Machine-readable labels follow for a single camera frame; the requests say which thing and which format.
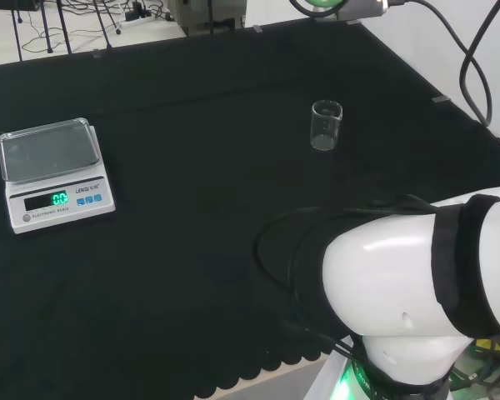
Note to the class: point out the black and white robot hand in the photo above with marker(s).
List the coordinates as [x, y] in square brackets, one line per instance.
[318, 4]

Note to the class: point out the clear glass beaker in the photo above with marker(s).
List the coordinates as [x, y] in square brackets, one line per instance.
[326, 129]

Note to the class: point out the grey cloth clip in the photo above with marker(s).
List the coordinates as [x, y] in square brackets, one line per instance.
[96, 53]
[257, 28]
[440, 100]

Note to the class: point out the grey equipment box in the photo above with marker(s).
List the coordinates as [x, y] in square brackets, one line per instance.
[200, 14]

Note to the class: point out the white power strip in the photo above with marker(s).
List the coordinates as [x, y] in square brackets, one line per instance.
[135, 18]

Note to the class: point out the black bench cloth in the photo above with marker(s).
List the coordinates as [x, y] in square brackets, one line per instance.
[191, 137]

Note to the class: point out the black tripod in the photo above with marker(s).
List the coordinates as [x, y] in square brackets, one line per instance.
[46, 29]

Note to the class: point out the white electronic balance steel pan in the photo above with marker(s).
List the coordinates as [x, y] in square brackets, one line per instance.
[54, 175]

